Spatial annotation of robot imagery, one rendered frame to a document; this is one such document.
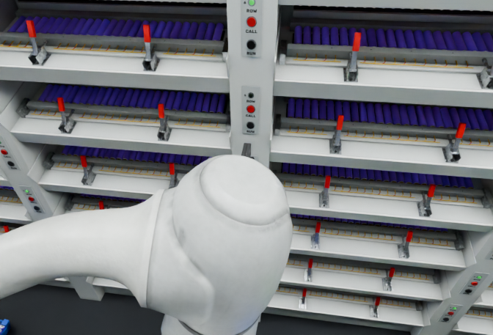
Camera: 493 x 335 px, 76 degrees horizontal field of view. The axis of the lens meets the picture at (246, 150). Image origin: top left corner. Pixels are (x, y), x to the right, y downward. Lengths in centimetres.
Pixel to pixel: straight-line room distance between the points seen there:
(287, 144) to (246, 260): 58
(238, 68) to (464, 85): 46
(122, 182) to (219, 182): 81
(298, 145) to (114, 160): 57
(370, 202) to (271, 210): 74
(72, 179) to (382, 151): 89
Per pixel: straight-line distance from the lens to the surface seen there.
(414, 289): 130
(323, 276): 122
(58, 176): 113
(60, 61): 87
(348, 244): 108
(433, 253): 117
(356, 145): 82
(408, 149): 86
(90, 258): 29
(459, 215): 104
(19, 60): 93
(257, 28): 64
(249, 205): 22
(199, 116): 83
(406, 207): 98
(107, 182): 104
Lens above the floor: 135
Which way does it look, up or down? 37 degrees down
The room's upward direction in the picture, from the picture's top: straight up
